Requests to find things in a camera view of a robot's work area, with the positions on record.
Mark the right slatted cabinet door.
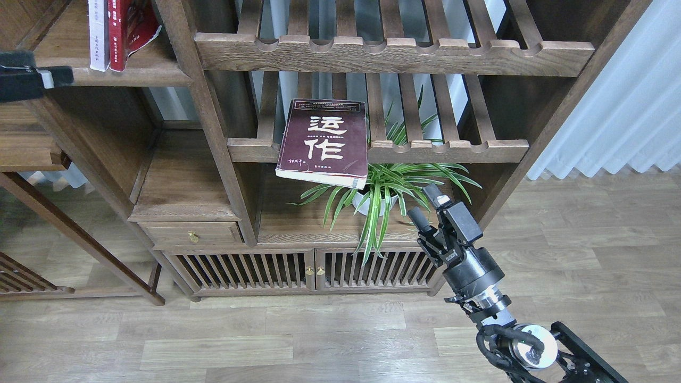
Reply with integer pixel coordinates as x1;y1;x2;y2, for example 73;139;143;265
308;247;445;296

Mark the white pleated curtain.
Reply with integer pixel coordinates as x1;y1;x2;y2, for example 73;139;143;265
527;1;680;180

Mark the dark wooden bookshelf unit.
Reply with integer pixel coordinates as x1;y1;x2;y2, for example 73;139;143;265
0;0;651;303

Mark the green spider plant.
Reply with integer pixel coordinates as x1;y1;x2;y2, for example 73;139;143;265
290;85;482;267

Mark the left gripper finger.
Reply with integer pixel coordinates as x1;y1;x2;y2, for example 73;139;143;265
1;51;74;103

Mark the wooden side furniture left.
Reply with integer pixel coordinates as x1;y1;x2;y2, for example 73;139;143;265
0;80;167;306

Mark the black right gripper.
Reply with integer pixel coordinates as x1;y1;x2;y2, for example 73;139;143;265
407;184;511;320

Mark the red paperback book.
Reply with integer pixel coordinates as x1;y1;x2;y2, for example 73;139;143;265
109;1;161;72

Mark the wooden drawer with brass knob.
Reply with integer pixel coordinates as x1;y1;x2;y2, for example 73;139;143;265
139;221;242;250

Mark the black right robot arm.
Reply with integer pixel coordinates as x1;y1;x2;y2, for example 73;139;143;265
408;184;625;382

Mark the white plant pot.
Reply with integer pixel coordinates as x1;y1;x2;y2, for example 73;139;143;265
351;187;398;217

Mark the white paperback book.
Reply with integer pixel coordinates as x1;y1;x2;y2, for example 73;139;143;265
88;0;110;72

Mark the dark maroon book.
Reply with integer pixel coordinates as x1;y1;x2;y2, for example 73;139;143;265
276;98;368;189

